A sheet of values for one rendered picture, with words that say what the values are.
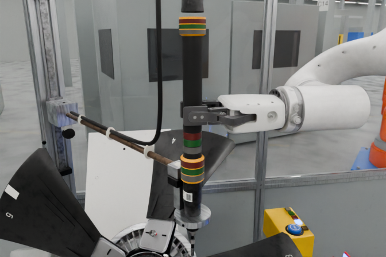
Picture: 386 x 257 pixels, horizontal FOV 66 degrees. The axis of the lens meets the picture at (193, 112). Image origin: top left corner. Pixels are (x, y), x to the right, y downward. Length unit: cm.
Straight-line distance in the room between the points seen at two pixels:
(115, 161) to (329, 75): 64
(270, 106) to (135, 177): 54
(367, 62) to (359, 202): 123
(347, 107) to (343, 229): 130
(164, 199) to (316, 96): 38
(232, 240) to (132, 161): 81
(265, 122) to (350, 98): 17
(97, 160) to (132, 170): 11
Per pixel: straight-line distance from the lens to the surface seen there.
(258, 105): 49
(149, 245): 69
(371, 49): 62
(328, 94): 57
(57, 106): 101
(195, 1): 48
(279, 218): 108
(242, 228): 156
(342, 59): 65
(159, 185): 72
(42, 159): 69
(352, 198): 176
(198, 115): 48
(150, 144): 63
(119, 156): 95
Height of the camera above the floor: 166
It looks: 15 degrees down
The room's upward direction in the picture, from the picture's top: straight up
